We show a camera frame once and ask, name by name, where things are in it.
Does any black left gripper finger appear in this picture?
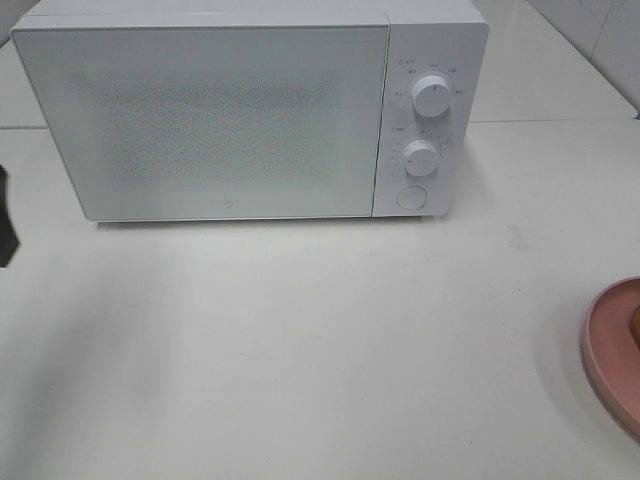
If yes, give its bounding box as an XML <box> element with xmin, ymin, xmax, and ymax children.
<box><xmin>0</xmin><ymin>166</ymin><xmax>20</xmax><ymax>268</ymax></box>

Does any white microwave door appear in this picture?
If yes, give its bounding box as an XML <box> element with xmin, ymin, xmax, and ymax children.
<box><xmin>14</xmin><ymin>26</ymin><xmax>387</xmax><ymax>221</ymax></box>

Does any round white door button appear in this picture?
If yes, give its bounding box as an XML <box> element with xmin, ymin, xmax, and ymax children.
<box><xmin>396</xmin><ymin>186</ymin><xmax>428</xmax><ymax>211</ymax></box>

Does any white timer knob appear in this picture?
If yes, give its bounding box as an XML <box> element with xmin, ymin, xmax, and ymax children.
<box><xmin>401</xmin><ymin>140</ymin><xmax>440</xmax><ymax>177</ymax></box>

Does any pink round plate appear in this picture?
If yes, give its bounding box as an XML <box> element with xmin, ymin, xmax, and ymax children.
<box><xmin>581</xmin><ymin>277</ymin><xmax>639</xmax><ymax>438</ymax></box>

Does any burger with lettuce and tomato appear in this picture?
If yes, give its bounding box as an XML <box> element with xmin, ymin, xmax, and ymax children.
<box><xmin>629</xmin><ymin>306</ymin><xmax>640</xmax><ymax>348</ymax></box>

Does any white microwave oven body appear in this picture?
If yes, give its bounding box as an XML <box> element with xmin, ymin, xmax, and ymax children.
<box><xmin>10</xmin><ymin>1</ymin><xmax>489</xmax><ymax>222</ymax></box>

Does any upper white power knob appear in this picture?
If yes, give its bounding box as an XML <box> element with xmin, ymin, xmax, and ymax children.
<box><xmin>410</xmin><ymin>72</ymin><xmax>452</xmax><ymax>118</ymax></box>

